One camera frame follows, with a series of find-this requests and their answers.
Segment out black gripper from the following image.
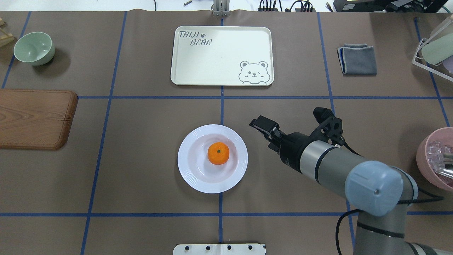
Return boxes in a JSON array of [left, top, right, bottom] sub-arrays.
[[249, 115, 312, 173]]

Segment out orange fruit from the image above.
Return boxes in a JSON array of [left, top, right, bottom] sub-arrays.
[[207, 142, 230, 165]]

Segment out white round plate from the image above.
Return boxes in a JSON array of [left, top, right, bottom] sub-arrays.
[[177, 124, 248, 193]]

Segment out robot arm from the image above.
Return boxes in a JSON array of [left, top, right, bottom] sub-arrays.
[[250, 116, 452, 255]]

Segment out cream bear serving tray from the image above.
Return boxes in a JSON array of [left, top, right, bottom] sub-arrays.
[[170, 25, 274, 87]]

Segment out folded grey cloth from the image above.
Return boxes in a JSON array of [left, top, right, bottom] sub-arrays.
[[337, 44, 377, 75]]

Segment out clear plastic cups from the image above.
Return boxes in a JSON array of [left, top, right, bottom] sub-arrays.
[[426, 141, 453, 179]]

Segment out pink bowl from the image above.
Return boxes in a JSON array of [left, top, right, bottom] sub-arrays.
[[416, 127, 453, 192]]

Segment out pale green cup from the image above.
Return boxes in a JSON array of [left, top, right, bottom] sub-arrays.
[[421, 33, 453, 65]]

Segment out wooden cutting board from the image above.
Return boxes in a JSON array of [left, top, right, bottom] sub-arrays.
[[0, 89, 78, 150]]

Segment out light green bowl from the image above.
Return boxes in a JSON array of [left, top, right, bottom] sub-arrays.
[[13, 32, 56, 66]]

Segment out wooden stand corner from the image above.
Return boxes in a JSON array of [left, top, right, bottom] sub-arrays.
[[0, 18, 15, 48]]

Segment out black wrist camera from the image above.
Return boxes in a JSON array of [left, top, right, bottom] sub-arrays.
[[309, 107, 346, 147]]

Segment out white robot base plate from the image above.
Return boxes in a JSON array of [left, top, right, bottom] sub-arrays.
[[173, 243, 267, 255]]

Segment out black cable bundle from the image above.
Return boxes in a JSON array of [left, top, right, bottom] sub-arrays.
[[258, 0, 316, 12]]

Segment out grey metal mount bracket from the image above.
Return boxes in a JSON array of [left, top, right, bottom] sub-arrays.
[[211, 0, 231, 18]]

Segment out white wire rack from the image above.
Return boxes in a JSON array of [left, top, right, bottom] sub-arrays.
[[412, 13, 453, 82]]

